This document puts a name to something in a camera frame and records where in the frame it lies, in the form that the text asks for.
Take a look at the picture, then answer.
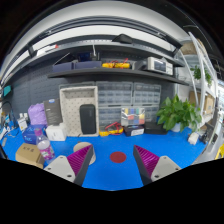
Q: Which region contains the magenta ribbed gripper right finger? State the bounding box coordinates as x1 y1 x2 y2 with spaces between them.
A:
132 144 182 186

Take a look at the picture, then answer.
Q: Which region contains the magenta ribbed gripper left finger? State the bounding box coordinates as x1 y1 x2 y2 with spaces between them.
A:
44 144 95 187

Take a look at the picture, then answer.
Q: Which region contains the clear plastic water bottle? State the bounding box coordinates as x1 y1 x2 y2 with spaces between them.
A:
34 128 55 163

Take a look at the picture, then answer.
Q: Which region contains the beige round cup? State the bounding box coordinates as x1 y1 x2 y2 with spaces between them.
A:
73 142 96 165

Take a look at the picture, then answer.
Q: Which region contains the red round marker disc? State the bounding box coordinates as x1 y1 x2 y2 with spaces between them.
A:
110 151 126 163

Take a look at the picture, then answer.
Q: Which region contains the blue table mat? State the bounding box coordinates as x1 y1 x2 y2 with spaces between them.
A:
2 125 208 192

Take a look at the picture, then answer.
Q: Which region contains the black box with label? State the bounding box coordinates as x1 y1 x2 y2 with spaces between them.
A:
124 125 144 137

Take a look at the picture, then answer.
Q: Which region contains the black flat case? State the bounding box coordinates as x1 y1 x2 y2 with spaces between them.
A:
144 122 167 135

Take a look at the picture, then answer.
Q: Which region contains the white small box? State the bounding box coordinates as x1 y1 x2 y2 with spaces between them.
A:
46 123 67 141

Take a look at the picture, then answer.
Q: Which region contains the yellow red clamp meter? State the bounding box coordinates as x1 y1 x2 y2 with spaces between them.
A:
99 122 124 137

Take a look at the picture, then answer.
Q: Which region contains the clear box of coloured parts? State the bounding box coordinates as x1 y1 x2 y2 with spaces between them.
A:
121 107 145 126

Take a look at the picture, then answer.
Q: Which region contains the black rectangular speaker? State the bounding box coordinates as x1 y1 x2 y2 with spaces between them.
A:
80 104 96 134

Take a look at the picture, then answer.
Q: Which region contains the brown cardboard box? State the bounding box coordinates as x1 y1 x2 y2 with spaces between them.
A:
15 143 45 168

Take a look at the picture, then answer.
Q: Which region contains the blue carton box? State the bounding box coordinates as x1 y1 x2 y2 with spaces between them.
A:
22 125 46 144

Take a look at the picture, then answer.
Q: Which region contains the green potted plant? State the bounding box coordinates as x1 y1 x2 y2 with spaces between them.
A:
156 95 202 132

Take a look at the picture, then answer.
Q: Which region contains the dark grey upright booklet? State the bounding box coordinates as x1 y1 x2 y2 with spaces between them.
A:
44 98 63 125

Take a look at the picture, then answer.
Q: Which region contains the purple plastic bag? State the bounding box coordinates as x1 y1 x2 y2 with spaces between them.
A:
28 103 47 125

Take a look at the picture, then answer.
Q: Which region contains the white pegboard tray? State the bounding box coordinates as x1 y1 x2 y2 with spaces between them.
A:
59 86 99 137

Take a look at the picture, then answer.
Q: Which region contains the grey drawer cabinet right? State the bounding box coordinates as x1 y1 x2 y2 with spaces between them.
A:
133 83 161 122

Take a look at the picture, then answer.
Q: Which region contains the grey drawer cabinet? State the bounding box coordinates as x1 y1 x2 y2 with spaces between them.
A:
133 83 161 122
96 81 133 126

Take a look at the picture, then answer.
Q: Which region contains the grey drawer cabinet left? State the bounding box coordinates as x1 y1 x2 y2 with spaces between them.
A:
96 81 133 126

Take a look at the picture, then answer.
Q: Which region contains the white electronic instrument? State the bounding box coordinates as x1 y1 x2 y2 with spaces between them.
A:
143 57 173 75

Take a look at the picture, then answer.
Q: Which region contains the yellow tool on shelf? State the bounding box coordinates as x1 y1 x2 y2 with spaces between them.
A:
102 59 131 69

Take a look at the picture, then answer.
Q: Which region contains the white metal rack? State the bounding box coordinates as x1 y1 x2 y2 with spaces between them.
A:
177 32 218 128

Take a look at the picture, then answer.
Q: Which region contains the dark grey wall shelf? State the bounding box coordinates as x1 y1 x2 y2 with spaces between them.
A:
47 68 188 86

